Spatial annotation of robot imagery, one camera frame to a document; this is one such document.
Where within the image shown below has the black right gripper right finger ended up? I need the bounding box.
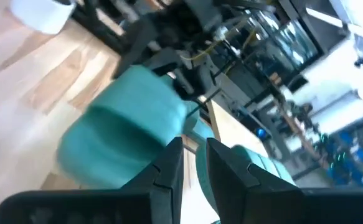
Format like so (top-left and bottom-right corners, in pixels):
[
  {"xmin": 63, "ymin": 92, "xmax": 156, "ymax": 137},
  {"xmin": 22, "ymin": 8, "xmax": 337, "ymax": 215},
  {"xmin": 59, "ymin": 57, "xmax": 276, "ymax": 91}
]
[{"xmin": 206, "ymin": 138, "xmax": 306, "ymax": 224}]

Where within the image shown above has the thin yellow wire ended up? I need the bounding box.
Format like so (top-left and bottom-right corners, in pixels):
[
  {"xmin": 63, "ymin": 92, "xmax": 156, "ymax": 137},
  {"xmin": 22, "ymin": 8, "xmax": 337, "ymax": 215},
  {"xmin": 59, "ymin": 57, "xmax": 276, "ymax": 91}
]
[{"xmin": 181, "ymin": 27, "xmax": 257, "ymax": 62}]

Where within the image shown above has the dark glass cabinet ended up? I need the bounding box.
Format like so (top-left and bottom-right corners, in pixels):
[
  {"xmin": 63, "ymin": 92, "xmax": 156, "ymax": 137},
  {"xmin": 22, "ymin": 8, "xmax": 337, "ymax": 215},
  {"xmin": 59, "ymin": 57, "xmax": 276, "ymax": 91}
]
[{"xmin": 243, "ymin": 9, "xmax": 324, "ymax": 82}]

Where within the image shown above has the artificial green plant white pot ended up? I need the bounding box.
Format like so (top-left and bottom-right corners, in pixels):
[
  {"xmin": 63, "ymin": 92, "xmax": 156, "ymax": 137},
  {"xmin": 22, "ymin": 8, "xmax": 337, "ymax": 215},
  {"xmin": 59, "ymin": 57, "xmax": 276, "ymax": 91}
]
[{"xmin": 9, "ymin": 0, "xmax": 76, "ymax": 35}]

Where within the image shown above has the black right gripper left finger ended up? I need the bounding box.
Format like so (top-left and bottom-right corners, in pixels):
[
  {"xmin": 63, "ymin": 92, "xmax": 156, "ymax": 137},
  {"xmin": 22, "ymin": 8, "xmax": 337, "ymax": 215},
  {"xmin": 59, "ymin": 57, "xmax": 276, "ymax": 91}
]
[{"xmin": 121, "ymin": 136, "xmax": 185, "ymax": 224}]

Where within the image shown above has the black computer case lit fan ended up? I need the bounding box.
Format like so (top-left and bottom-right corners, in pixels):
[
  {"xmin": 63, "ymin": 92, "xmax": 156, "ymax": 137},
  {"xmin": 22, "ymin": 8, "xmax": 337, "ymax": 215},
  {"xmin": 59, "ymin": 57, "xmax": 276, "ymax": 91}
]
[{"xmin": 240, "ymin": 118, "xmax": 274, "ymax": 142}]

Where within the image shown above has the rack with blue bins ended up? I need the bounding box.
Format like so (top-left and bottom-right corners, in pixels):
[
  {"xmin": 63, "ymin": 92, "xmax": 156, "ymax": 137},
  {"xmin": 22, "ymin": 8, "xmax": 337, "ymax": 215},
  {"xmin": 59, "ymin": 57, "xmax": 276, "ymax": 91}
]
[{"xmin": 324, "ymin": 130, "xmax": 363, "ymax": 187}]

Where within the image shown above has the black aluminium rig frame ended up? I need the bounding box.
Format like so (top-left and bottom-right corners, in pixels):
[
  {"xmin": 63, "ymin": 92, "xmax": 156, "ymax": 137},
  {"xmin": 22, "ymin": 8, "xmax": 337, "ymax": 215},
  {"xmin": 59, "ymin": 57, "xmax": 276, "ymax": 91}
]
[{"xmin": 72, "ymin": 0, "xmax": 126, "ymax": 54}]

